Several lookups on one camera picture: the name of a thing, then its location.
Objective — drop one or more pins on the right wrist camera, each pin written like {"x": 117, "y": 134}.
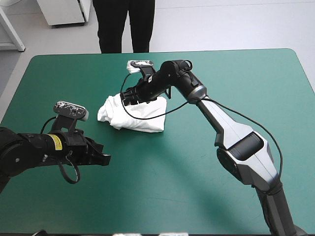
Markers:
{"x": 137, "y": 65}

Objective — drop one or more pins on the white table frame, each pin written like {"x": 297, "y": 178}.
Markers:
{"x": 12, "y": 32}

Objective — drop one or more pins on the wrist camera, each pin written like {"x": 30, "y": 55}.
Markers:
{"x": 71, "y": 110}
{"x": 137, "y": 65}

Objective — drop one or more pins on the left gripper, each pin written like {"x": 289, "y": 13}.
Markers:
{"x": 75, "y": 150}

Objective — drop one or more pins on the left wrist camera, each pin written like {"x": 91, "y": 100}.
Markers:
{"x": 71, "y": 110}

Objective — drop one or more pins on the person's legs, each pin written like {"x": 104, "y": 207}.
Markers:
{"x": 110, "y": 24}

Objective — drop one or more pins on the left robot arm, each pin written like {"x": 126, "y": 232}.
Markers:
{"x": 27, "y": 147}

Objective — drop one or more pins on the white cabinet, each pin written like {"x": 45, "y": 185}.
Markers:
{"x": 64, "y": 11}

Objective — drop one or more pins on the white T-shirt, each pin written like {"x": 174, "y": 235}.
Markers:
{"x": 147, "y": 118}

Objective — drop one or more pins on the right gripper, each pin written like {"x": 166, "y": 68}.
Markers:
{"x": 142, "y": 91}

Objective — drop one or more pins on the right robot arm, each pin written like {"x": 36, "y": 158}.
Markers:
{"x": 246, "y": 147}

